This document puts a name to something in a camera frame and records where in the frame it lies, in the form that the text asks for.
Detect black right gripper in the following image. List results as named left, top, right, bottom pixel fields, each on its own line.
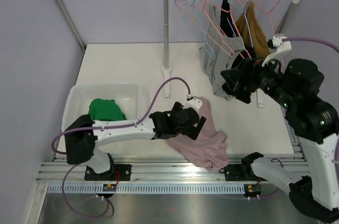
left=220, top=50, right=295, bottom=108

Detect mauve pink tank top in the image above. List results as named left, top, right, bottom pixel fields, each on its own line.
left=166, top=97, right=229, bottom=172

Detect grey tank top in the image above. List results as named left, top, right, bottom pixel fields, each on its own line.
left=199, top=5, right=245, bottom=101

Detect pink hanger of green top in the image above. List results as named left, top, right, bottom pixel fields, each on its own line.
left=176, top=0, right=235, bottom=57

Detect green tank top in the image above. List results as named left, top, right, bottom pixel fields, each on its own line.
left=88, top=98, right=127, bottom=121

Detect blue hanger of mauve top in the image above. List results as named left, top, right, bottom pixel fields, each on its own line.
left=173, top=0, right=216, bottom=59

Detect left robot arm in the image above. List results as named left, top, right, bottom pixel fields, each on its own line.
left=64, top=98, right=206, bottom=181

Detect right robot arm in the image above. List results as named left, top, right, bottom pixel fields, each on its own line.
left=221, top=59, right=338, bottom=223

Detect black tank top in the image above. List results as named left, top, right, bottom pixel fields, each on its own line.
left=213, top=0, right=256, bottom=101

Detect brown tank top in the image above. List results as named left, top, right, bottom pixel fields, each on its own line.
left=236, top=2, right=270, bottom=58

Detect clear plastic basket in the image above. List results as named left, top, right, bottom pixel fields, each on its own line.
left=61, top=83, right=139, bottom=131

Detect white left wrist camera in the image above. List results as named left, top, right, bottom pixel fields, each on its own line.
left=184, top=94, right=203, bottom=112

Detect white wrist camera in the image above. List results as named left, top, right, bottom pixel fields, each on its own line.
left=184, top=94, right=203, bottom=112
left=262, top=33, right=292, bottom=67

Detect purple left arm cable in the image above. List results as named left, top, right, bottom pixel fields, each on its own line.
left=50, top=77, right=193, bottom=219

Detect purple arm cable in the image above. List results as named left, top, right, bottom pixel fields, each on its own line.
left=284, top=36, right=339, bottom=52
left=50, top=77, right=193, bottom=219

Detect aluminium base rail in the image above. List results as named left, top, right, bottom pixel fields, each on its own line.
left=35, top=155, right=312, bottom=185

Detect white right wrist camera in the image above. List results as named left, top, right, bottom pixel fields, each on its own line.
left=262, top=33, right=292, bottom=67

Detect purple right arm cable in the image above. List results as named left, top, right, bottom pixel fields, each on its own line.
left=284, top=36, right=339, bottom=52

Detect white slotted cable duct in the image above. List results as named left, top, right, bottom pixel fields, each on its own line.
left=48, top=183, right=245, bottom=194

